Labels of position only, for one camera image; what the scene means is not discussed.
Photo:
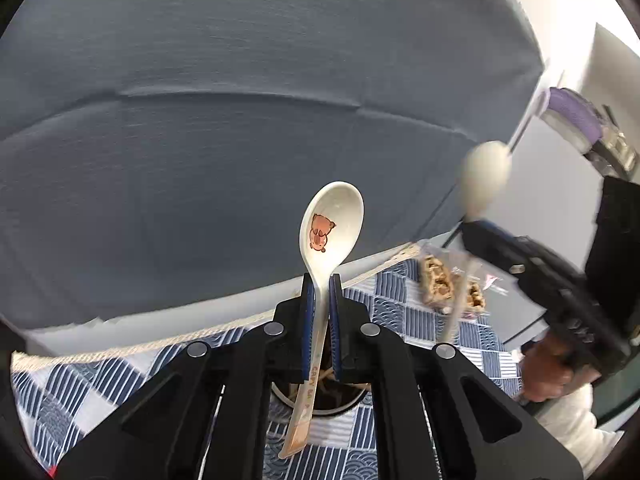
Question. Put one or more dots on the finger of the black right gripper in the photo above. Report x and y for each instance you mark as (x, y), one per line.
(486, 241)

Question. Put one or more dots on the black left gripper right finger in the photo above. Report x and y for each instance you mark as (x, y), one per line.
(350, 359)

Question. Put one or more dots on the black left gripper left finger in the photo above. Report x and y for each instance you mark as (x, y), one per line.
(292, 351)

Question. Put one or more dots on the white spoon blue print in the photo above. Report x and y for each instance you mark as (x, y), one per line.
(484, 174)

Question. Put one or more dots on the white spoon red print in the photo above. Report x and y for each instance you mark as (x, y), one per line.
(329, 230)

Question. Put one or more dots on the person's right hand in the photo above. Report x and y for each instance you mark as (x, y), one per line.
(544, 374)

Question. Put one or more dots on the black cylindrical utensil holder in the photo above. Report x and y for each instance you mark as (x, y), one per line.
(325, 405)

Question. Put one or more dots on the clear plastic snack box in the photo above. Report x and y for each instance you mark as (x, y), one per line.
(441, 271)

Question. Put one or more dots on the purple white container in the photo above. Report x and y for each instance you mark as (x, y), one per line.
(573, 117)

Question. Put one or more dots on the grey blue sofa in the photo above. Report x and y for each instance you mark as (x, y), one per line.
(155, 153)

